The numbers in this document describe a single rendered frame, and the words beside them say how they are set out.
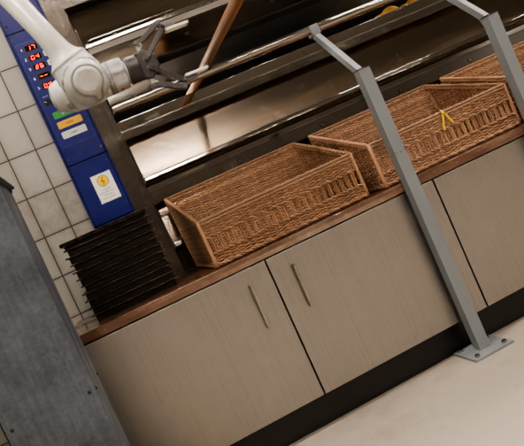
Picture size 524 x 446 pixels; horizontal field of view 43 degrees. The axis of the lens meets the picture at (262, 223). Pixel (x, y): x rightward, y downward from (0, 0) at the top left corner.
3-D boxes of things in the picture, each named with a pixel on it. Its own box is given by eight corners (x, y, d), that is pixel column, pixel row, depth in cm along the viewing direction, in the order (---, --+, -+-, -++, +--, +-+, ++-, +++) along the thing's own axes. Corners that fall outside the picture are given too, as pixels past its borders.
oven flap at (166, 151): (147, 186, 244) (125, 143, 250) (535, 18, 282) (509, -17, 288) (145, 182, 240) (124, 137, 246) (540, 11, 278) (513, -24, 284)
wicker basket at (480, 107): (333, 202, 258) (304, 136, 256) (451, 146, 271) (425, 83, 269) (385, 189, 210) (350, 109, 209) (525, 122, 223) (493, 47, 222)
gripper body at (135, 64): (119, 61, 185) (150, 49, 187) (132, 89, 185) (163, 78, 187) (119, 54, 178) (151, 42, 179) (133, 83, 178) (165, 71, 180)
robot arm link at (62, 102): (112, 99, 186) (116, 96, 174) (60, 120, 183) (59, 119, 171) (97, 63, 184) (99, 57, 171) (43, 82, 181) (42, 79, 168)
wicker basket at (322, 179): (192, 268, 244) (160, 199, 243) (323, 206, 258) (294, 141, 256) (214, 270, 197) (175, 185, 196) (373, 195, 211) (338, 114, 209)
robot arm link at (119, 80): (113, 98, 185) (133, 91, 186) (113, 91, 176) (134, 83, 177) (100, 68, 184) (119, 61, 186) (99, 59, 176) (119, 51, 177)
